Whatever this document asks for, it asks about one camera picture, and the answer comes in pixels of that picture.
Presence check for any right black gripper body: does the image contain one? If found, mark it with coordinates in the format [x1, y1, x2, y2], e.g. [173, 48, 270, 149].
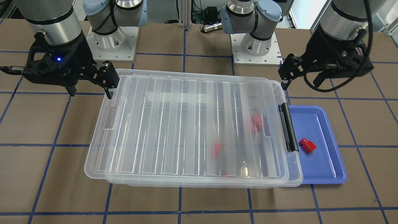
[22, 31, 98, 87]

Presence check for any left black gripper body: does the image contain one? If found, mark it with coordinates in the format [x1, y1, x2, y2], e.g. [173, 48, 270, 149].
[301, 26, 367, 78]

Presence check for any clear plastic box lid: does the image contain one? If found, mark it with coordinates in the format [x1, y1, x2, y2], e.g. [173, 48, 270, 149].
[84, 68, 290, 181]

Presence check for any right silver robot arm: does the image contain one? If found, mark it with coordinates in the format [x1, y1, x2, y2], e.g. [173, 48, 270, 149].
[1, 0, 147, 99]

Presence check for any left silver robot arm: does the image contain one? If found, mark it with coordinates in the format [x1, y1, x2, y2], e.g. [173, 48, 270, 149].
[220, 0, 377, 93]

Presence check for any clear plastic storage box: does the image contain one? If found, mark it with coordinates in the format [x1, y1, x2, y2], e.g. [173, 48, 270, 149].
[106, 80, 303, 189]

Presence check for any blue plastic tray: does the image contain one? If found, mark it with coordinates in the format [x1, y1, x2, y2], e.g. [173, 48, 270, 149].
[285, 105, 347, 187]

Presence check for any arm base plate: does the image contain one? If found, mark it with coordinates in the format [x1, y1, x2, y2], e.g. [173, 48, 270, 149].
[86, 27, 139, 62]
[230, 33, 283, 66]

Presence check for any black box latch handle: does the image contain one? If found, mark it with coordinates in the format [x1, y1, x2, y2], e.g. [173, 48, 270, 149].
[278, 102, 299, 152]

